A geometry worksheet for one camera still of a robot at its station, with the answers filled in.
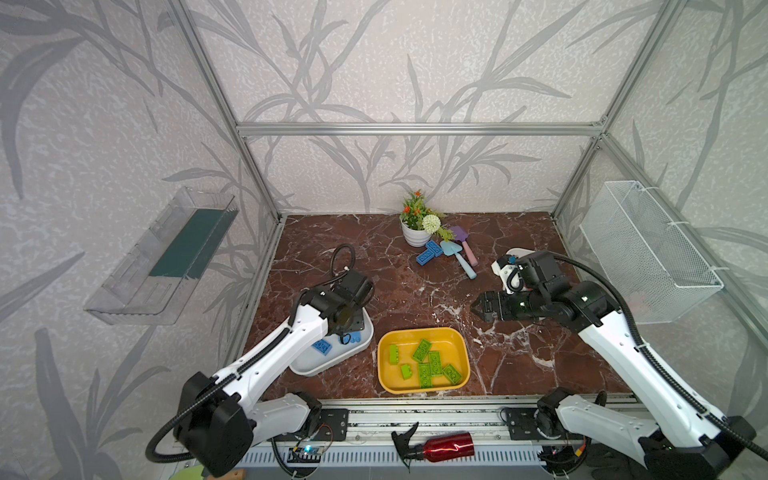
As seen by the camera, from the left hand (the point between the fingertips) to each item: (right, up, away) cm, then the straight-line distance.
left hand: (355, 313), depth 81 cm
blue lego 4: (0, -6, -1) cm, 6 cm away
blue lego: (+25, +17, +28) cm, 41 cm away
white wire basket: (+66, +13, -20) cm, 70 cm away
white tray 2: (+55, +16, +25) cm, 63 cm away
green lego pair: (+20, -16, +2) cm, 26 cm away
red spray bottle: (+20, -27, -14) cm, 37 cm away
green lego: (+18, -11, +4) cm, 22 cm away
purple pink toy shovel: (+35, +22, +34) cm, 54 cm away
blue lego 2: (+21, +14, +25) cm, 35 cm away
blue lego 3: (-10, -10, +4) cm, 15 cm away
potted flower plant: (+19, +25, +21) cm, 38 cm away
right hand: (+34, +6, -8) cm, 35 cm away
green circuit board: (-10, -32, -9) cm, 35 cm away
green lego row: (+11, -13, +2) cm, 17 cm away
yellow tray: (+28, -12, +4) cm, 31 cm away
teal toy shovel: (+30, +17, +27) cm, 44 cm away
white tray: (-12, -14, +3) cm, 19 cm away
